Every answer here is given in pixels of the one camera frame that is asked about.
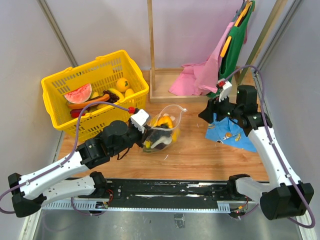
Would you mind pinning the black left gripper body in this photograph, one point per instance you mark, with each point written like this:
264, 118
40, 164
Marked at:
135, 136

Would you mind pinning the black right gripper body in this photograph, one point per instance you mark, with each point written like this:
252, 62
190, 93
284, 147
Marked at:
223, 109

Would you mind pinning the long yellow banana toy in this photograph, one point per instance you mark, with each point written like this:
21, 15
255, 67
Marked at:
147, 144

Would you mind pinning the clear zip top bag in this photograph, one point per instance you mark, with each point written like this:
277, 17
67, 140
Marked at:
176, 113

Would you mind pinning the white garlic bulb toy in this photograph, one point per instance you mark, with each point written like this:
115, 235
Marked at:
166, 140

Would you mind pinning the yellow bell pepper toy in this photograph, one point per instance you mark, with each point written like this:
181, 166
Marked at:
165, 122

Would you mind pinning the dark blue grape bunch toy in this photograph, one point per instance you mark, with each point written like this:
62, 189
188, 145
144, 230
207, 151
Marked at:
154, 134

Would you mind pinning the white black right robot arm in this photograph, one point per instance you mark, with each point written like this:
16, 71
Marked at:
286, 196

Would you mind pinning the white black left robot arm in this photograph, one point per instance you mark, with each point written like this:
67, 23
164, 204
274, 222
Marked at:
33, 191

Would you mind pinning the blue cartoon print cloth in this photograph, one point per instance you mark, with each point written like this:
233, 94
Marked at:
229, 133

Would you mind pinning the pink cloth garment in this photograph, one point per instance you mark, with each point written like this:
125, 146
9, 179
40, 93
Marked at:
201, 78

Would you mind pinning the green cloth garment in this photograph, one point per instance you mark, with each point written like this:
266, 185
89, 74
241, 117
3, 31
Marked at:
238, 33

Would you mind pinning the yellow lemon toy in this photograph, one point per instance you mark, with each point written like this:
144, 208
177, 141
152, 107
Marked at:
129, 92

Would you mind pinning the orange fruit toy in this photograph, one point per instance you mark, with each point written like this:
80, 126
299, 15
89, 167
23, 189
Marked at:
122, 85

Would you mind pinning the red chili pepper toy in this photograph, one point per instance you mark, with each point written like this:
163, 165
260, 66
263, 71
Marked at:
75, 113

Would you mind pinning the orange hot dog toy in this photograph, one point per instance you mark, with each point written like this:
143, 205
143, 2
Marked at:
74, 106

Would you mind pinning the watermelon slice toy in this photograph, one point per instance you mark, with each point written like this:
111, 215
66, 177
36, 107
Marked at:
79, 95

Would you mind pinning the yellow clothes hanger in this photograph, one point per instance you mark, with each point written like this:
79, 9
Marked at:
225, 46

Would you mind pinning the yellow plastic shopping basket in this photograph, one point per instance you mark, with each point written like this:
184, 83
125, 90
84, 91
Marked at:
103, 74

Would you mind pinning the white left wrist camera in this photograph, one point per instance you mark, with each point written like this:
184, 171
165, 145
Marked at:
139, 118

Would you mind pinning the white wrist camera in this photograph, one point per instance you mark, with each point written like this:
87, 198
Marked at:
225, 88
139, 118

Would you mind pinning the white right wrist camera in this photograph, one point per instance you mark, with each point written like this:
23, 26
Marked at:
225, 88

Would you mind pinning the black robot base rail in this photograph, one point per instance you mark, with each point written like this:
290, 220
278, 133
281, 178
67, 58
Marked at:
168, 194

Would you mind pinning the wooden clothes rack frame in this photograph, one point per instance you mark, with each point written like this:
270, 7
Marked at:
162, 78

